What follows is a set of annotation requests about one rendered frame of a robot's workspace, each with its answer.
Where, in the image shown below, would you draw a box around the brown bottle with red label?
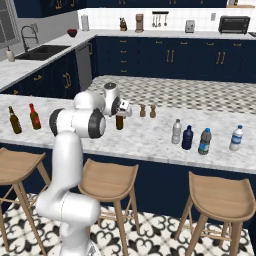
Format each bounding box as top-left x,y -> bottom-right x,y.
28,102 -> 43,131

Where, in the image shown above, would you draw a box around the dark red bowl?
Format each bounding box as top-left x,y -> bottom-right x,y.
66,28 -> 79,39

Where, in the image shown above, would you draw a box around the white bottle with blue cap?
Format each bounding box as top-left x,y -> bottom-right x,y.
228,124 -> 245,153

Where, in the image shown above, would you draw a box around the black sink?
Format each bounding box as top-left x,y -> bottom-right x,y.
14,44 -> 71,62

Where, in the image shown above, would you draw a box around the dark brown glass bottle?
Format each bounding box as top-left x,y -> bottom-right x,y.
115,115 -> 125,131

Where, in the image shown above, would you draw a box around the white soap dispenser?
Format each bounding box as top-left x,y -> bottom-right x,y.
5,45 -> 16,63

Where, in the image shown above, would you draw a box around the brown coffee machine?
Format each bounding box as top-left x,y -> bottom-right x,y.
134,13 -> 145,34

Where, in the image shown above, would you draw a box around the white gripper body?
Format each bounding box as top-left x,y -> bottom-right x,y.
115,108 -> 134,119

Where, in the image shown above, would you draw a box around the wooden shelf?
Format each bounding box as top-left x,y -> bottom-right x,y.
225,3 -> 256,9

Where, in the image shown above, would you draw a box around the dark blue sink cupboards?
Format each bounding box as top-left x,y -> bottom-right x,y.
0,49 -> 82,100

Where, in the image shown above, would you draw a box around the rail with hanging tools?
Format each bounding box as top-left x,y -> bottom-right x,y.
151,10 -> 170,28

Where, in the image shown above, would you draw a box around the dark blue island base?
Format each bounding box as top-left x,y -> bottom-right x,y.
0,142 -> 256,230

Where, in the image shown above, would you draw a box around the grey dishwasher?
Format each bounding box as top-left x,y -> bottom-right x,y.
74,43 -> 94,92

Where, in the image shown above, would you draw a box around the white paper towel roll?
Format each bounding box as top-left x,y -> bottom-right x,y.
80,13 -> 91,33

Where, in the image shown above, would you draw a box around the grey toaster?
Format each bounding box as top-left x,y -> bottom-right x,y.
184,19 -> 197,34

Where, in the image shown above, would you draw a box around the clear grey plastic bottle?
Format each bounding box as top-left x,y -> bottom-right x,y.
171,118 -> 183,145

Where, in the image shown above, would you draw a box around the dark bottle with blue cap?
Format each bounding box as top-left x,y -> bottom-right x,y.
197,127 -> 213,156

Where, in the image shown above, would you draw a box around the black toaster oven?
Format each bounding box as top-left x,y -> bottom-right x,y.
217,15 -> 252,36

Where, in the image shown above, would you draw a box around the dark blue wall cupboards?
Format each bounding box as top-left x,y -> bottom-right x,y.
13,0 -> 228,19

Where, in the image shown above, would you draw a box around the wooden bar stool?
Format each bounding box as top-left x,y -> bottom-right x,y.
77,157 -> 141,256
173,171 -> 256,256
0,147 -> 52,256

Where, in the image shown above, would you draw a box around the black tap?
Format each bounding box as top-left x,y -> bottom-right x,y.
20,25 -> 40,53

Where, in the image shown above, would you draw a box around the dark knife block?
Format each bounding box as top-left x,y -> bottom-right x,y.
119,16 -> 129,32

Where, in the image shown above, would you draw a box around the dark blue base cupboards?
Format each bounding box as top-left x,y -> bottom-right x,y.
87,35 -> 256,85

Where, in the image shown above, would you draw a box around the window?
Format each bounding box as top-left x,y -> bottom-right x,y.
0,0 -> 22,52

